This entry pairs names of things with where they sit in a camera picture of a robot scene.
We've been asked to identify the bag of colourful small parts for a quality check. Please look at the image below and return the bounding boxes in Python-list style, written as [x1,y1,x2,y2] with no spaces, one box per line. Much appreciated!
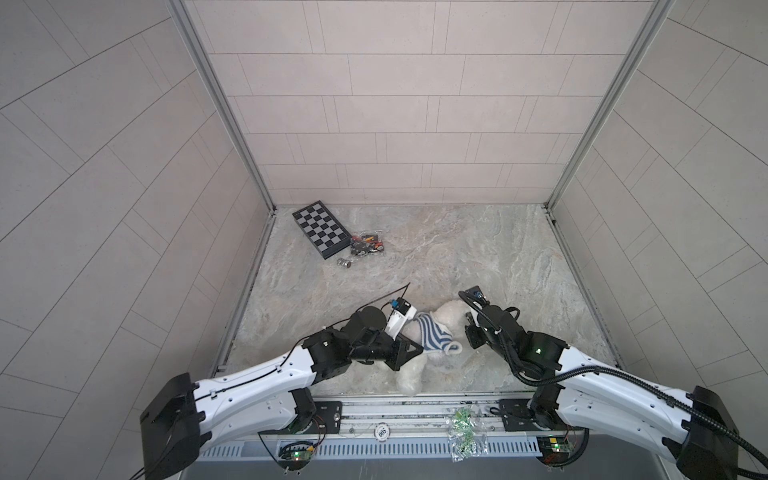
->
[350,233,385,257]

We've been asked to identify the black white chessboard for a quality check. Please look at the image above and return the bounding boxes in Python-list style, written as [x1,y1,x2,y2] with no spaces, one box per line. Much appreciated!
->
[292,201,352,260]

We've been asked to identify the round silver rail knob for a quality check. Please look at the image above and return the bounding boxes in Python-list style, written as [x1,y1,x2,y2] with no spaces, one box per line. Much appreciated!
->
[374,423,391,443]

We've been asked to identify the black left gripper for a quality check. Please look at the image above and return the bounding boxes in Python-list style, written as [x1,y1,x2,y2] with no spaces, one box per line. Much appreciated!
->
[343,332,422,374]

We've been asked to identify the black corrugated cable conduit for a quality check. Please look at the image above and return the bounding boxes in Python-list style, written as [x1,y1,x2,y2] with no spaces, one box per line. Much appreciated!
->
[458,290,768,475]

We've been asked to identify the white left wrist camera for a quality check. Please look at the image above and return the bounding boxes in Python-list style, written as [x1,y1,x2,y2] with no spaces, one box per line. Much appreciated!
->
[385,297,417,339]

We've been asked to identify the blue white striped knit sweater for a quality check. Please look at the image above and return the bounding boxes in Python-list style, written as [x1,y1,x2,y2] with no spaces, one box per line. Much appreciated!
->
[414,312,463,356]

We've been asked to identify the aluminium front mounting rail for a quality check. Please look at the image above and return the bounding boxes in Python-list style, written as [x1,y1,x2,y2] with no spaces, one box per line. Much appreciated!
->
[173,391,670,445]

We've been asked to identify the left green circuit board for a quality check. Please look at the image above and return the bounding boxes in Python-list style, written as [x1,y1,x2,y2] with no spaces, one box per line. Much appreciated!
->
[277,440,317,472]

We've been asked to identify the right circuit board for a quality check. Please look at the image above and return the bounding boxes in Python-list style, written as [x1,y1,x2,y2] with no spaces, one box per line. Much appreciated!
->
[536,436,575,466]

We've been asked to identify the right aluminium corner post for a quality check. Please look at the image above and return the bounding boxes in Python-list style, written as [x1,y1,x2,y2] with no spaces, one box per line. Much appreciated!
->
[545,0,676,211]

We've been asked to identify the clear bag of green parts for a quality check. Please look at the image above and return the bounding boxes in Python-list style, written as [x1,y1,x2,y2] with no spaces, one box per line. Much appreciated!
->
[447,407,489,462]

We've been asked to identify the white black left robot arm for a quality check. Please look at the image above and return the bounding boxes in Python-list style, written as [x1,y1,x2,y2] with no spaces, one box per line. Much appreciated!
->
[136,299,423,479]

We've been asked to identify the left aluminium corner post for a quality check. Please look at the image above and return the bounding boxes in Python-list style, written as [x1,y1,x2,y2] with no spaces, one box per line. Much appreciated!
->
[164,0,277,212]

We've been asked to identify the aluminium corner post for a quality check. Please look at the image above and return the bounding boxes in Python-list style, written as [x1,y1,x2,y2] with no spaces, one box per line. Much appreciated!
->
[545,0,676,211]
[164,0,277,212]

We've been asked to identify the white fluffy teddy bear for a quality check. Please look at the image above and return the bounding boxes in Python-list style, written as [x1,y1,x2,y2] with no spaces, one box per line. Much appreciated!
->
[395,300,472,396]

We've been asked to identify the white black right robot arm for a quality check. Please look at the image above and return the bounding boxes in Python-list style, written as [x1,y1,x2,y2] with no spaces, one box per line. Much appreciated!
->
[460,289,767,479]

